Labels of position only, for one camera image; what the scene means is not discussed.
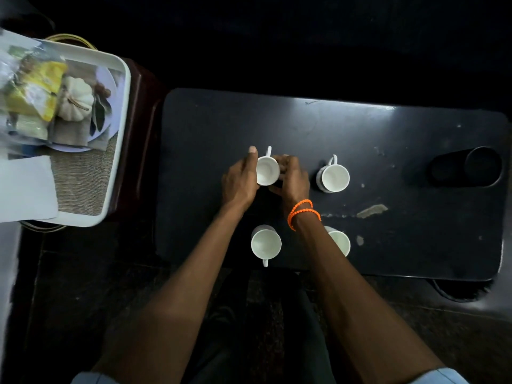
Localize clear packet with yellow contents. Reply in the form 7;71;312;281
0;44;69;140

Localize brown wooden side table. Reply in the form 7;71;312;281
106;58;166;220

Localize light blue sleeve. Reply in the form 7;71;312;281
408;367;469;384
71;371;121;384

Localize person's dark trousers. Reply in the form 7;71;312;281
180;272;338;384

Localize white paper sheet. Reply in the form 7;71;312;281
0;155;59;223

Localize person's left forearm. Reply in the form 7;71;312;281
91;202;249;384

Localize orange bead bracelet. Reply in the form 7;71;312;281
287;199;322;231

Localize white ceramic cup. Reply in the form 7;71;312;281
256;146;281;187
325;226;351;257
251;225;282;268
315;154;350;194

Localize person's left hand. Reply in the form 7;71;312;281
221;146;260;212

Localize light blue right sleeve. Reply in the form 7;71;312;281
408;367;469;384

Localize white printed serving tray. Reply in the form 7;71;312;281
0;29;132;228

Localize person's right hand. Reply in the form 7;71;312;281
268;154;311;211

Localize light blue left sleeve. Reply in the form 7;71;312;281
71;371;121;384

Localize person's right forearm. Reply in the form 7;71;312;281
290;202;446;384

